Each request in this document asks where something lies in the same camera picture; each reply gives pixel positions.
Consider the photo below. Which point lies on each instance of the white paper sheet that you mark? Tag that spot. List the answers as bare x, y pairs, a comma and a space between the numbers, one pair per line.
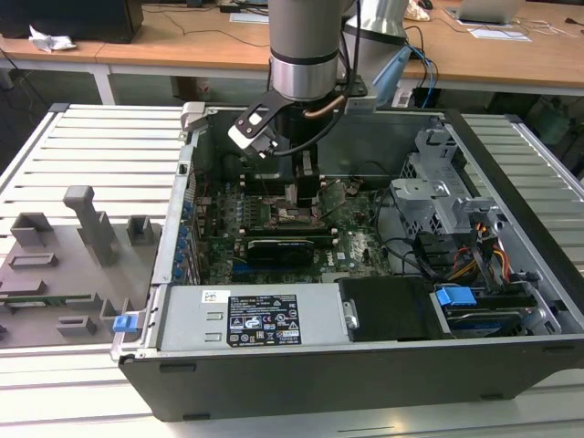
248, 18
499, 34

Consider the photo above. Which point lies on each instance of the black plastic shroud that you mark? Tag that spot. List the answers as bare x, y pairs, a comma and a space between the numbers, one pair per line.
388, 310

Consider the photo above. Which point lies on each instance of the silver wrist camera block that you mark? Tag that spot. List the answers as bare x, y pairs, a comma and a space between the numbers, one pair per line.
360, 102

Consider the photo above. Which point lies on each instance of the blue plastic case latch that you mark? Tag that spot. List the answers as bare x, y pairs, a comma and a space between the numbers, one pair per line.
124, 324

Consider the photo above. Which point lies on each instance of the crumpled white paper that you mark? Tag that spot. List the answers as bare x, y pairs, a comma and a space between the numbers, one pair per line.
50, 40

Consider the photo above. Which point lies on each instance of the silver laptop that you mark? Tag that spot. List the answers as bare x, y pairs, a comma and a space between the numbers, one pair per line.
488, 9

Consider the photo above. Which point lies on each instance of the silver metal drive cage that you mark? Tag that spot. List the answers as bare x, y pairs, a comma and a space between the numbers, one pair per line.
424, 201

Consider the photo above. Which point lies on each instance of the black silver PC case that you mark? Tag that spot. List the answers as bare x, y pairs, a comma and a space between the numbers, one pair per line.
319, 388

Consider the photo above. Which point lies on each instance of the green motherboard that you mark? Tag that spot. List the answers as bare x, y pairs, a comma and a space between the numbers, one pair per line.
351, 255

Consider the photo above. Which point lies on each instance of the grey parts rack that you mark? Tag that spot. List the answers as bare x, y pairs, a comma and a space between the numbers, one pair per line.
68, 274

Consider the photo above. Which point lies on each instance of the black RAM slot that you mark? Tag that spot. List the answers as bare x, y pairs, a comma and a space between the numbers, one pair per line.
260, 184
326, 236
260, 175
274, 232
260, 180

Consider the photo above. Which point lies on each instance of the blue disk carrier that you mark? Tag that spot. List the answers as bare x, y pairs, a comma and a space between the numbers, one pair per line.
456, 301

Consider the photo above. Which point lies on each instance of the green RAM stick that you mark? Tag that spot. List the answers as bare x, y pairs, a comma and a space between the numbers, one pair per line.
55, 299

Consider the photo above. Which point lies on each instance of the silver green CPU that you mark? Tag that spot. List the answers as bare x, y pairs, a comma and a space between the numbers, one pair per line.
296, 215

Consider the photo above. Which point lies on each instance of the white wrist camera on bracket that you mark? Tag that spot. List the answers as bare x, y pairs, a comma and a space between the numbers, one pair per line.
244, 132

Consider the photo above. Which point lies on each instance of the black computer box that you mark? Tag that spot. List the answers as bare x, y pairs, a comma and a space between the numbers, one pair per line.
68, 18

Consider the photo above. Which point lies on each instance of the black graphics card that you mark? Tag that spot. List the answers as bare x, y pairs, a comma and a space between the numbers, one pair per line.
278, 251

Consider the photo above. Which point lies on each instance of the hard disk with blue label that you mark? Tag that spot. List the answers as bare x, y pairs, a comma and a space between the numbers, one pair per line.
483, 326

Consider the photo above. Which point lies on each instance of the silver power supply box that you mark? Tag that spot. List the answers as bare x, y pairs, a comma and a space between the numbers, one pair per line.
191, 319

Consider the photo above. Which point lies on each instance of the wooden desk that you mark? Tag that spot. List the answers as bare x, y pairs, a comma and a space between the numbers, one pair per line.
205, 50
45, 55

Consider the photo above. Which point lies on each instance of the round coin cell battery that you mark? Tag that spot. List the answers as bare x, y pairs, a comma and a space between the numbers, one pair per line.
352, 186

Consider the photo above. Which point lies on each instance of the CPU socket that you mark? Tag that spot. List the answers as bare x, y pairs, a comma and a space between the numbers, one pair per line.
274, 223

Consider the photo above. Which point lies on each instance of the pale blue teach pendant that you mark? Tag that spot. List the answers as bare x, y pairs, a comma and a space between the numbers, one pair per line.
392, 73

